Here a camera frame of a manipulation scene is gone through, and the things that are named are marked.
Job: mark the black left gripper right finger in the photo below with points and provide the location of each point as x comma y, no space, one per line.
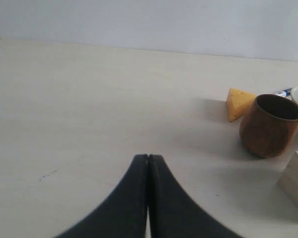
172,212

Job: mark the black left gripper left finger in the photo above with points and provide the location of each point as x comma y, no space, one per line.
123,214

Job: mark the light wooden cube block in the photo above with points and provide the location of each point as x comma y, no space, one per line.
288,180

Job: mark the yellow cheese wedge toy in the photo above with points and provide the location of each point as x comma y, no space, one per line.
237,103

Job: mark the brown wooden cup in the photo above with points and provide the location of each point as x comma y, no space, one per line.
268,128

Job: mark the black marker pen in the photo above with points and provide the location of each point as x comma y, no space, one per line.
284,92

